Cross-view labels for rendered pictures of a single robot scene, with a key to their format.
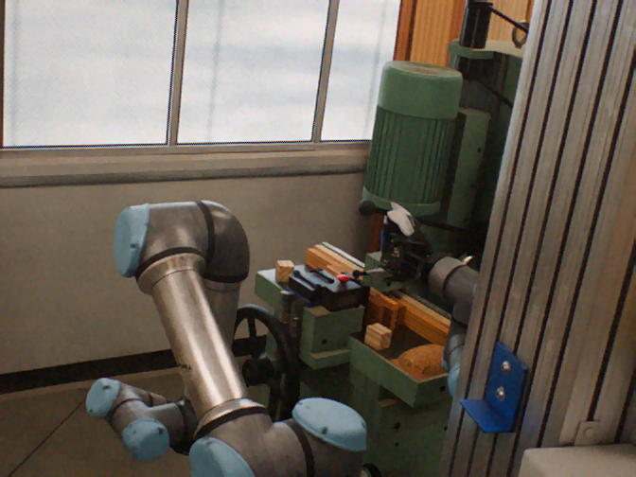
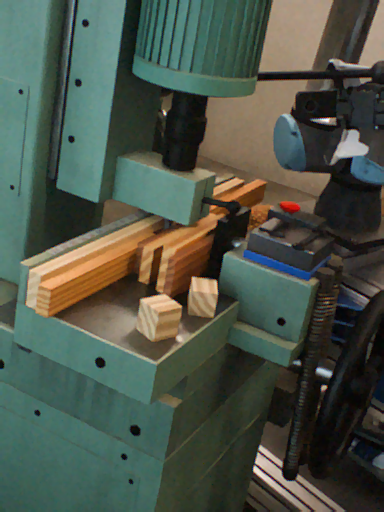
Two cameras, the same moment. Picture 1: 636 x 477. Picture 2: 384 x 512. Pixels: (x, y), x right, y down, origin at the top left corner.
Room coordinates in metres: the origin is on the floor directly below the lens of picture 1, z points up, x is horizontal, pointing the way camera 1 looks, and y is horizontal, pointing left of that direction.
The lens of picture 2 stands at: (2.43, 0.87, 1.38)
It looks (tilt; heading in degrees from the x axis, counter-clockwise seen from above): 23 degrees down; 243
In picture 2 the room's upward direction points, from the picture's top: 11 degrees clockwise
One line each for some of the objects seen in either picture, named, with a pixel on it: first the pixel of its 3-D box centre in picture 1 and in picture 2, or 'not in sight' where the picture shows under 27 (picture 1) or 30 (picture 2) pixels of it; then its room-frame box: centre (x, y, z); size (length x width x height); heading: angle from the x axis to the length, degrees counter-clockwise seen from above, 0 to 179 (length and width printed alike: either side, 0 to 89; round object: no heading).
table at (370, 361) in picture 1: (345, 328); (222, 290); (1.89, -0.09, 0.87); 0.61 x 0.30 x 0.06; 39
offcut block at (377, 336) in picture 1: (378, 336); not in sight; (1.77, -0.16, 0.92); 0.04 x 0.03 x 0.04; 45
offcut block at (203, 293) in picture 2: not in sight; (202, 297); (1.97, 0.01, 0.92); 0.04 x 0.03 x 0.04; 70
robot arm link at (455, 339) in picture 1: (467, 348); (383, 151); (1.50, -0.30, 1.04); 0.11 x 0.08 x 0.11; 177
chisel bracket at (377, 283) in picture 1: (396, 272); (162, 190); (1.97, -0.19, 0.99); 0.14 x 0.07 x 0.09; 129
